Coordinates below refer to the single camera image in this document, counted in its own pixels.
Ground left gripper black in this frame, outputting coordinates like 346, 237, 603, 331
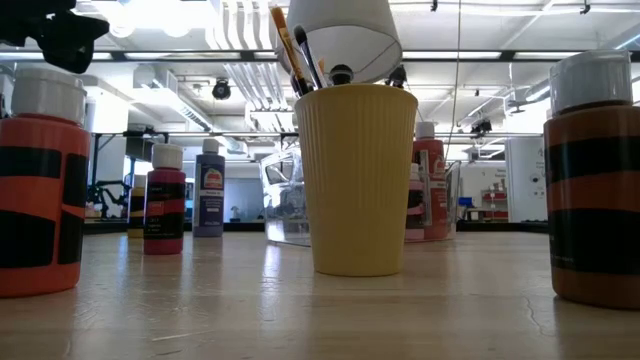
0, 0, 111, 75

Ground paintbrushes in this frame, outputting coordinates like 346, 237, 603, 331
269, 5, 312, 97

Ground dark-handled paintbrush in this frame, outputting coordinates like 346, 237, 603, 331
292, 24, 326, 91

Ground yellow ribbed cup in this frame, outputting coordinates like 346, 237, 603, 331
293, 82, 420, 278

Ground small pink paint bottle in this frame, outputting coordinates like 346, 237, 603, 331
404, 162, 427, 243

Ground large pink paint bottle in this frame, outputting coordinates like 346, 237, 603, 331
412, 121, 450, 242

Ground small red paint bottle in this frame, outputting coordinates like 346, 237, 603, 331
0, 67, 92, 300

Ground small yellow black-label paint bottle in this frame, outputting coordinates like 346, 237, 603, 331
127, 173, 147, 239

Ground small magenta paint bottle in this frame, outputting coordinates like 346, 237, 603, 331
143, 143, 187, 256

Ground large blue paint bottle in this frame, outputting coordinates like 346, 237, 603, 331
192, 138, 226, 238

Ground small orange-brown paint bottle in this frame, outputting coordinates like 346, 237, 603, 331
542, 48, 640, 311

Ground clear plastic tray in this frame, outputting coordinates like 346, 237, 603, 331
259, 147, 462, 247

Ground white building column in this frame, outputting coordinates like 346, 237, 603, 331
504, 135, 549, 224

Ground black ceiling dome camera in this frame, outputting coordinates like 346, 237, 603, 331
211, 77, 233, 101

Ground black aluminium table frame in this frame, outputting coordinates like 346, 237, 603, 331
82, 219, 549, 235

